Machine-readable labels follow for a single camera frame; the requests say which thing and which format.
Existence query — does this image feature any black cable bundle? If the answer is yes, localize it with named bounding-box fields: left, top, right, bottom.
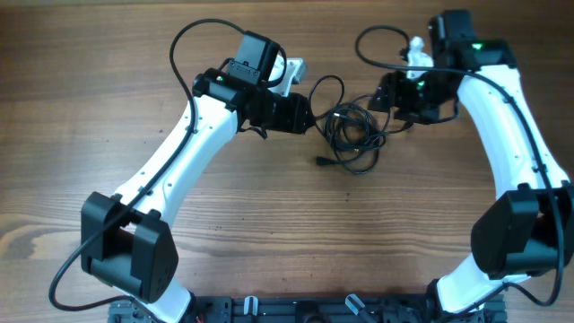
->
left=307, top=74, right=413, bottom=176

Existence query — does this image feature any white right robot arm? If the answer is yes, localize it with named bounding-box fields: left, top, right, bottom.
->
left=369, top=10, right=573, bottom=322

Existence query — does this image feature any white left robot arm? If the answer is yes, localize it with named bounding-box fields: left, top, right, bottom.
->
left=81, top=31, right=312, bottom=322

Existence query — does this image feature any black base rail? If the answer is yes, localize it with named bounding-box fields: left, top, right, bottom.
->
left=107, top=293, right=508, bottom=323

